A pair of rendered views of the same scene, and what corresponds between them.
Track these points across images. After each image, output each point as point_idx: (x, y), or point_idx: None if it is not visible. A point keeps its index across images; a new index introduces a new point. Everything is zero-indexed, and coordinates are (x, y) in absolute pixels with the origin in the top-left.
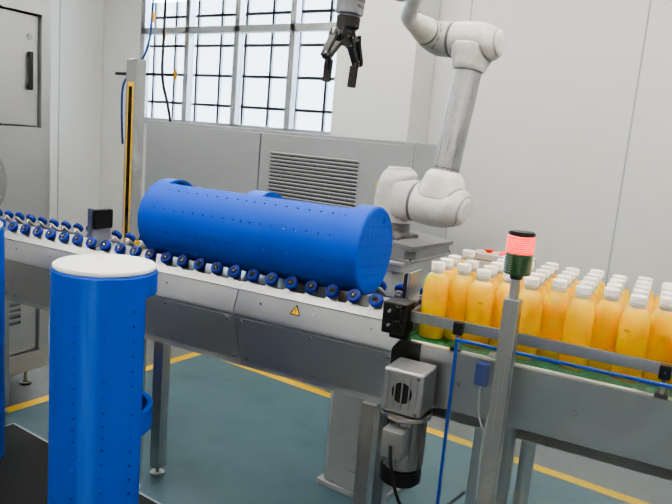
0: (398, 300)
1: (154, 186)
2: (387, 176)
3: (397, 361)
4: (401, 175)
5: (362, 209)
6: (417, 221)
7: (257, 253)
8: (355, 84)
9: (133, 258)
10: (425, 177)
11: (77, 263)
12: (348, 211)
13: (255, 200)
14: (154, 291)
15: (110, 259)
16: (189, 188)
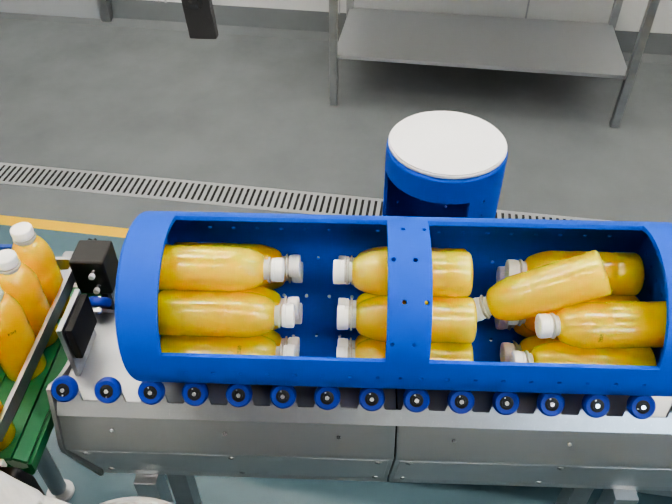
0: (92, 250)
1: (660, 222)
2: (167, 502)
3: None
4: (106, 501)
5: (156, 215)
6: None
7: None
8: (187, 27)
9: (450, 166)
10: (3, 477)
11: (461, 126)
12: (183, 212)
13: (390, 216)
14: (390, 177)
15: (460, 151)
16: (571, 221)
